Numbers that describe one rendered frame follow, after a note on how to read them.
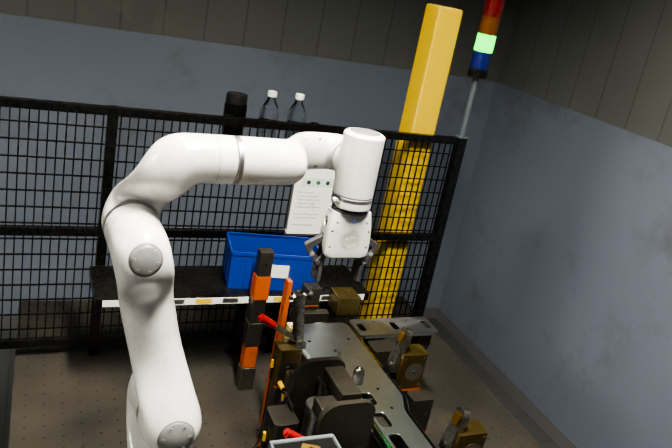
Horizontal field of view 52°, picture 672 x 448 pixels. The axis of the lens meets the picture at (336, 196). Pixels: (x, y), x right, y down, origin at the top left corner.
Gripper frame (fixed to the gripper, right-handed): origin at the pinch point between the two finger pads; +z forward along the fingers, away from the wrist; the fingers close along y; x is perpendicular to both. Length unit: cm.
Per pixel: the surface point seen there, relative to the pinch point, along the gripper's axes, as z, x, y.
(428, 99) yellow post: -23, 93, 72
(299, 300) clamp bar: 24.8, 33.7, 8.4
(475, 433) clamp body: 40, -8, 43
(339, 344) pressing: 45, 42, 28
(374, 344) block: 47, 44, 41
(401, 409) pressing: 45, 10, 32
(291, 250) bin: 34, 85, 26
